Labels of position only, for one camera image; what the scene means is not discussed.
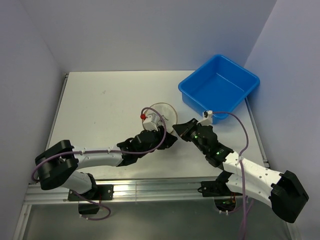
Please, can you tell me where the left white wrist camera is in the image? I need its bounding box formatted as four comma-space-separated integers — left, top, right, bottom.
140, 113, 160, 131

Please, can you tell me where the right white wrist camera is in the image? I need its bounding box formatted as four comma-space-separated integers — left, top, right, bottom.
198, 110, 214, 126

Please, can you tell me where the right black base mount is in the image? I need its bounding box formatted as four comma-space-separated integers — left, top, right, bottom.
197, 180, 242, 197

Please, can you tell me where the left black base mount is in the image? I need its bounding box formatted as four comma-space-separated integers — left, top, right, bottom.
67, 184, 114, 221

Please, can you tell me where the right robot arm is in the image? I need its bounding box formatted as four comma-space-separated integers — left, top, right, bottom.
173, 118, 309, 223

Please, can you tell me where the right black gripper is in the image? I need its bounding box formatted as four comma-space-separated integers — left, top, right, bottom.
172, 118, 208, 155

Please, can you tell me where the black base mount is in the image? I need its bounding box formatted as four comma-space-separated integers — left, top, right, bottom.
67, 184, 114, 221
197, 180, 242, 197

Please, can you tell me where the blue plastic bin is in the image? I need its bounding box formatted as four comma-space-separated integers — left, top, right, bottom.
178, 54, 260, 124

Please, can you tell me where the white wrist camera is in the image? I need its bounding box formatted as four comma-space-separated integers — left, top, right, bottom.
198, 110, 214, 126
140, 113, 160, 131

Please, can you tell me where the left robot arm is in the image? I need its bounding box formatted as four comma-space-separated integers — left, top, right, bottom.
33, 126, 177, 200

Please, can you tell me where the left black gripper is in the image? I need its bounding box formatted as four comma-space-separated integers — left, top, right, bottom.
137, 125, 177, 158

